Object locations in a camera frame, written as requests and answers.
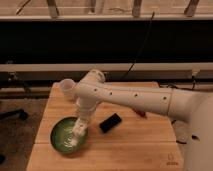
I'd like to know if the clear bottle with white label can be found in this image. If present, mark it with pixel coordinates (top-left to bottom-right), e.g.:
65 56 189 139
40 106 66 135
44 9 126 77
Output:
68 129 87 147

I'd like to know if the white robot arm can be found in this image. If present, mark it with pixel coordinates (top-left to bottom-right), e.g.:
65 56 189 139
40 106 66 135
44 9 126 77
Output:
71 69 213 171

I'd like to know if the green ceramic bowl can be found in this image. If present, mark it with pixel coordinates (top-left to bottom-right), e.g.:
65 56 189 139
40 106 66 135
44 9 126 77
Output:
50 117 88 154

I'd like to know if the black rectangular block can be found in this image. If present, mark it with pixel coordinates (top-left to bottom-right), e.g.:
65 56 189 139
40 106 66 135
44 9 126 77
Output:
99 113 122 133

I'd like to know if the clear plastic cup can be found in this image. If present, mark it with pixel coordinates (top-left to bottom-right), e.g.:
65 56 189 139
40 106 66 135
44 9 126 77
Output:
59 79 76 101

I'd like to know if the black chair base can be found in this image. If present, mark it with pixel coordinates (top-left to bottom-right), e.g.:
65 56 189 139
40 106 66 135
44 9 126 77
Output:
0 109 29 120

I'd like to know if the dark red wrapped candy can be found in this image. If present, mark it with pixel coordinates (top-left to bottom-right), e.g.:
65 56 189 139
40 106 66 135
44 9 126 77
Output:
133 109 147 118

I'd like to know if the black cable on floor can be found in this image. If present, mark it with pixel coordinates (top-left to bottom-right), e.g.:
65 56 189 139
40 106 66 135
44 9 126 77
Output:
171 119 201 145

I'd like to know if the black cable on wall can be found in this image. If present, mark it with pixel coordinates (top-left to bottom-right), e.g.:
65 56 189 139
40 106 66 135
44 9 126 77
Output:
119 11 156 82

